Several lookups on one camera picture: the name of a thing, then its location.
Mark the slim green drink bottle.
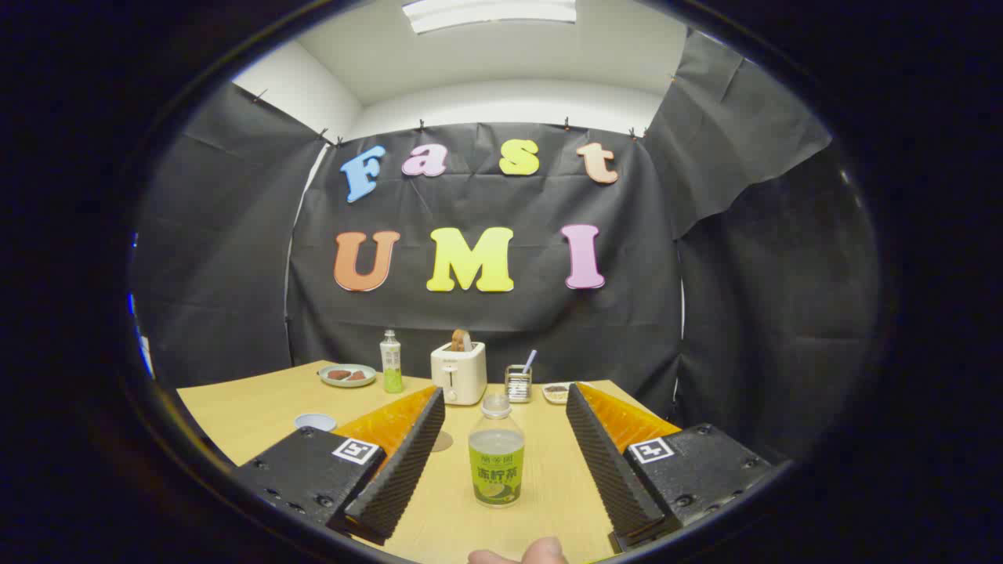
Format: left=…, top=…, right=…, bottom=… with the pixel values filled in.
left=380, top=330, right=405, bottom=394

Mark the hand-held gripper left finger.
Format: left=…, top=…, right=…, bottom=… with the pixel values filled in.
left=234, top=385, right=447, bottom=547

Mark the white toaster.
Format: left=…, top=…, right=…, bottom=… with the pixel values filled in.
left=430, top=342, right=488, bottom=406

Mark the pale green plate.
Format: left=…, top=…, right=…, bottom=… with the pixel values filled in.
left=318, top=363, right=378, bottom=389

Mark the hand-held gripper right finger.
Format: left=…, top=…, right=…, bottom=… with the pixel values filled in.
left=566, top=381, right=777, bottom=553

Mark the juice bottle with green label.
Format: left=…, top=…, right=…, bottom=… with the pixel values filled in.
left=469, top=393, right=526, bottom=508

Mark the wooden table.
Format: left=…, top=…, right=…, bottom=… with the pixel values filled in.
left=176, top=360, right=683, bottom=564

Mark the ceiling light panel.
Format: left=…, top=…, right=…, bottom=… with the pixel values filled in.
left=402, top=0, right=578, bottom=34

